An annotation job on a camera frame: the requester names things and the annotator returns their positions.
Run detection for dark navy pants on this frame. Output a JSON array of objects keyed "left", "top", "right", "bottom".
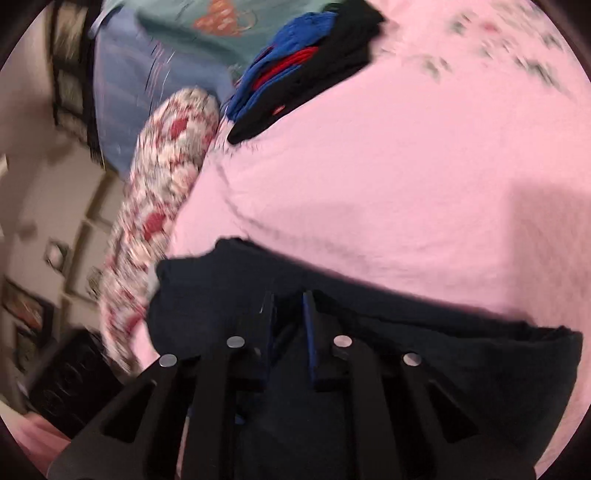
[{"left": 146, "top": 239, "right": 583, "bottom": 464}]

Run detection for pink floral bed sheet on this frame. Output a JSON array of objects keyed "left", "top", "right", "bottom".
[{"left": 128, "top": 0, "right": 591, "bottom": 471}]

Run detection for red floral pillow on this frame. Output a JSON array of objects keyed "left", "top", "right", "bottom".
[{"left": 99, "top": 87, "right": 219, "bottom": 374}]

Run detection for blue striped cloth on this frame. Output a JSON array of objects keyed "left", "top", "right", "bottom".
[{"left": 92, "top": 7, "right": 233, "bottom": 179}]

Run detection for red folded garment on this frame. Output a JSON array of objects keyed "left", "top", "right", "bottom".
[{"left": 252, "top": 46, "right": 320, "bottom": 91}]

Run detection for blue folded garment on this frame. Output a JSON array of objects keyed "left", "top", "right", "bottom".
[{"left": 225, "top": 11, "right": 337, "bottom": 122}]

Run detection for black folded garment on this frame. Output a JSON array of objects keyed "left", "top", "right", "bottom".
[{"left": 228, "top": 1, "right": 385, "bottom": 145}]

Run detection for teal patterned blanket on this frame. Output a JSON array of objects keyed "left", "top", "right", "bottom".
[{"left": 102, "top": 0, "right": 328, "bottom": 70}]

